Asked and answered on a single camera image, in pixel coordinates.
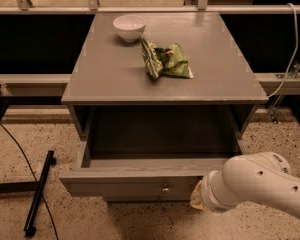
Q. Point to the foam gripper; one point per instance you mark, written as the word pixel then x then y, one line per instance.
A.
pixel 207 191

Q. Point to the grey top drawer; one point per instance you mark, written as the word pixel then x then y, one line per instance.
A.
pixel 130 152

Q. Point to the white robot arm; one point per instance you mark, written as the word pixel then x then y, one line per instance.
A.
pixel 263 178

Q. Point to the grey wooden cabinet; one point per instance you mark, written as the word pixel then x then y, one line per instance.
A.
pixel 147 139

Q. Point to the green chip bag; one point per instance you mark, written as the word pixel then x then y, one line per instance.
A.
pixel 169 61

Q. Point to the white ceramic bowl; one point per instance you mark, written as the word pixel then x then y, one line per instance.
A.
pixel 129 27

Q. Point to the metal railing frame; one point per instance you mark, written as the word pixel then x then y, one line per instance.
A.
pixel 146 8

